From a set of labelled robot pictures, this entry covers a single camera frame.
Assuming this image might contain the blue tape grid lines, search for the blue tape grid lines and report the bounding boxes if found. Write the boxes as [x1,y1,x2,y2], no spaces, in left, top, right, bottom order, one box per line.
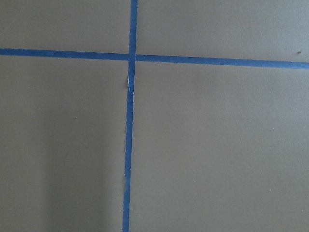
[0,0,309,232]

